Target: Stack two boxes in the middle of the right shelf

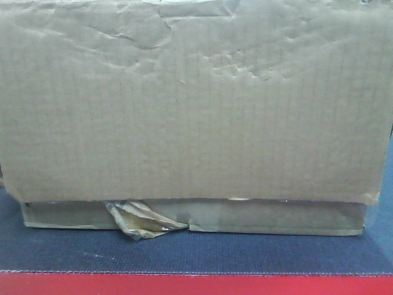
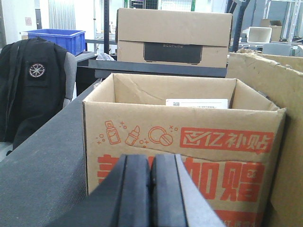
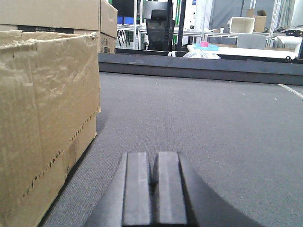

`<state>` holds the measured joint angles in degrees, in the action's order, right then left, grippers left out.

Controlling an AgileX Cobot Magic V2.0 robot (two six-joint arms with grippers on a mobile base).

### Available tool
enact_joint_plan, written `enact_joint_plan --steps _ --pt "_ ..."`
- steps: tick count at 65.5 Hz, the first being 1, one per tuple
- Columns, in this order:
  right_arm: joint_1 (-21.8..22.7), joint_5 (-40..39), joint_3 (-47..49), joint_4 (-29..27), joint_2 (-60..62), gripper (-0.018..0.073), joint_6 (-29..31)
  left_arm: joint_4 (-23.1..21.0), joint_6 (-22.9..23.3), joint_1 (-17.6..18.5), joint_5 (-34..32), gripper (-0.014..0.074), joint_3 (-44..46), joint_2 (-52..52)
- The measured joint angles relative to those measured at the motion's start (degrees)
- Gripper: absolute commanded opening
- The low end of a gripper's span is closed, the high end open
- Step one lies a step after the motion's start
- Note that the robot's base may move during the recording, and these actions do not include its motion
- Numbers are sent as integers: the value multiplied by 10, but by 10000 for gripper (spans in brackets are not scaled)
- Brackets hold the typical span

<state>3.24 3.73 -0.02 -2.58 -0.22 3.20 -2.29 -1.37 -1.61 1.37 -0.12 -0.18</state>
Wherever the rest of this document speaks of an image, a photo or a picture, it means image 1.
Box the brown corrugated cardboard box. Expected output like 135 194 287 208
1 1 392 240

